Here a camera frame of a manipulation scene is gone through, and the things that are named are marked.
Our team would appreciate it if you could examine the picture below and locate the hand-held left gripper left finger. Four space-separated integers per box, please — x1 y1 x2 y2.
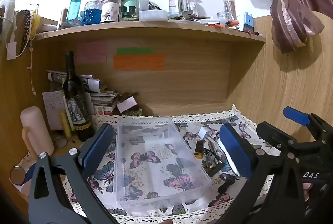
27 123 117 224

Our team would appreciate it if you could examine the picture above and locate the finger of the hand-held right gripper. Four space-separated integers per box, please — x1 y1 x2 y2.
283 106 326 131
256 121 298 155

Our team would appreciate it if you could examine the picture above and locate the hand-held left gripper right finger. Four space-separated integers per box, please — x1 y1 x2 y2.
219 123 307 224

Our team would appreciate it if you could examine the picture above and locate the silver metal tool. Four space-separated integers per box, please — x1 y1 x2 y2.
202 141 225 170

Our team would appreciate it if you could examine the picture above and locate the clear plastic storage box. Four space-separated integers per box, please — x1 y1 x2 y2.
114 116 213 210

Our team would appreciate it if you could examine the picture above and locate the small black box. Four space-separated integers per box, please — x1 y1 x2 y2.
208 162 225 177

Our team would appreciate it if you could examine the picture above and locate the black yellow lighter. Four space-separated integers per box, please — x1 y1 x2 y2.
194 140 204 160

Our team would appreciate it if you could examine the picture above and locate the yellow taper candle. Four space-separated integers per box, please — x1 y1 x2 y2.
60 112 71 138

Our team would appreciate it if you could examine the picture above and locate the white blank card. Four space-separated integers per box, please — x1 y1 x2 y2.
116 98 137 113

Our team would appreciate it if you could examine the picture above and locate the stack of papers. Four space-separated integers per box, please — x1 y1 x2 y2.
46 70 118 110

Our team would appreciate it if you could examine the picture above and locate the dark wine bottle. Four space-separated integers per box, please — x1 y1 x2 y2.
63 51 96 142

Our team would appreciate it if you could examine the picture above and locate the butterfly printed lace cloth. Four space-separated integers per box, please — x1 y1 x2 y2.
62 105 283 224

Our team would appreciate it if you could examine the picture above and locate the white handwritten note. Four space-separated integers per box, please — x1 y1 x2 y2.
42 90 67 131

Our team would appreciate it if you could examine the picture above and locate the pale pink cylinder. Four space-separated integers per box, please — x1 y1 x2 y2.
20 106 55 160

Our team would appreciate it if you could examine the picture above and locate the pink sticky note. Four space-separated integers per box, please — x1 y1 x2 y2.
76 42 109 63

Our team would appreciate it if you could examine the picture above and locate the orange sticky note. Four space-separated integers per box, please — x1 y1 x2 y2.
113 54 166 71

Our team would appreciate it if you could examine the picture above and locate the green sticky note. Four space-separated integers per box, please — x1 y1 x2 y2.
117 47 154 55

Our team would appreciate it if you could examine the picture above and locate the blue plastic block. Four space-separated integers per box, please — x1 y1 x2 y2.
243 12 254 32

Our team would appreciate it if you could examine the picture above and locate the pink curtain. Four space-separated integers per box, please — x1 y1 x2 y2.
225 0 326 54

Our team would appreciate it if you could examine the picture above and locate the wooden shelf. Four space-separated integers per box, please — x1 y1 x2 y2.
33 18 266 43

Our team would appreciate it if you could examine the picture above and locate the silver lidded jar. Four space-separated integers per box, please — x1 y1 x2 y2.
223 0 237 19

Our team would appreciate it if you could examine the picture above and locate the brown tube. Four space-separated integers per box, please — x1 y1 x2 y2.
59 7 69 30

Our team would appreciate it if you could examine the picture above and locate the blue bead glass bottle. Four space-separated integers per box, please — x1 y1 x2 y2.
83 0 103 25

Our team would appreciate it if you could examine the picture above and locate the leopard patterned band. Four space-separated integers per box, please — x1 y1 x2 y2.
16 10 32 57

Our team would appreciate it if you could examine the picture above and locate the teal liquid bottle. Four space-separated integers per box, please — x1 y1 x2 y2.
68 0 83 23

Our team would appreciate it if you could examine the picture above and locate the white translucent lidded box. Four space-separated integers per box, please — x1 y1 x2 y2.
138 10 168 22

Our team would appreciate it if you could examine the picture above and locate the clear glass tumbler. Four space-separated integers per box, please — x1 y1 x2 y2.
138 0 150 13

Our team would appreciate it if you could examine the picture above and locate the white earphone cable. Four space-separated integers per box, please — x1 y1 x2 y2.
25 41 37 96

